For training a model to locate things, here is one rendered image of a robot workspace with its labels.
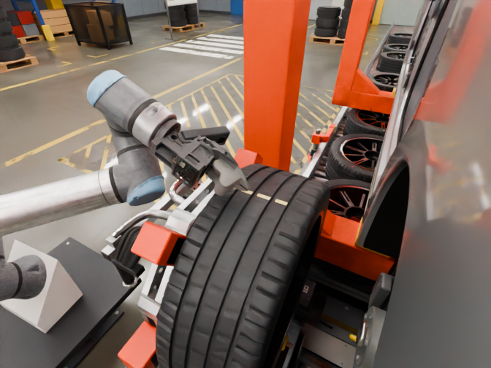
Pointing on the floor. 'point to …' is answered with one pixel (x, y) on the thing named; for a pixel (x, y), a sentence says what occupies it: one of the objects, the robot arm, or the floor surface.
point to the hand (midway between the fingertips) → (245, 183)
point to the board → (180, 4)
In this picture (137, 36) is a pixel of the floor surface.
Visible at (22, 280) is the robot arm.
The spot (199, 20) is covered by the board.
